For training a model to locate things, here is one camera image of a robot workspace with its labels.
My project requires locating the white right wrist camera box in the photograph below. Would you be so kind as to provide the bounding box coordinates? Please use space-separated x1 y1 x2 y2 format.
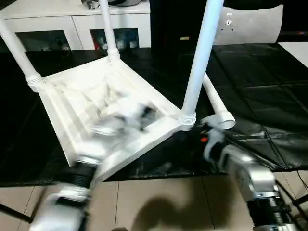
199 115 218 129

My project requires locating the white flat board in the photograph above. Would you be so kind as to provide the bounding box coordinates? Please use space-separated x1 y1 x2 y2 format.
279 42 308 68

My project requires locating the white plastic table leg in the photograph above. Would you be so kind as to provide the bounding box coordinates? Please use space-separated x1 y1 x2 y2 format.
179 0 224 131
0 17 44 92
202 73 236 130
99 0 121 61

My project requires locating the black cabinet with yellow label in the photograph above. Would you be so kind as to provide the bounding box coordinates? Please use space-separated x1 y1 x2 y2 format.
150 0 222 49

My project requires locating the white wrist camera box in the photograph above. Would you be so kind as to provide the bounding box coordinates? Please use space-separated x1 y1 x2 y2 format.
113 99 145 123
199 115 218 129

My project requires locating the grey bag with black strap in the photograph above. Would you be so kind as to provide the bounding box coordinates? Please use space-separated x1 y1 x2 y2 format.
108 0 145 6

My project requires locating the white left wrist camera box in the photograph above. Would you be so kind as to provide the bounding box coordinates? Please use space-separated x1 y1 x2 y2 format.
113 99 145 123

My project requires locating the white sideboard cabinet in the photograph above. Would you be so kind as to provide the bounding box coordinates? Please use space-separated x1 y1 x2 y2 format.
0 0 151 52

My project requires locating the colourful clutter bundle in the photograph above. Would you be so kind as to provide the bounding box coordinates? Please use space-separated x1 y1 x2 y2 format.
82 0 102 10

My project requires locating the white plastic table top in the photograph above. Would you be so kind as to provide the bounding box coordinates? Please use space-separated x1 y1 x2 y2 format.
26 55 195 181

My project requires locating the grey pillow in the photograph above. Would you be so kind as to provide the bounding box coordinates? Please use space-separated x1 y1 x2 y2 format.
219 5 284 46

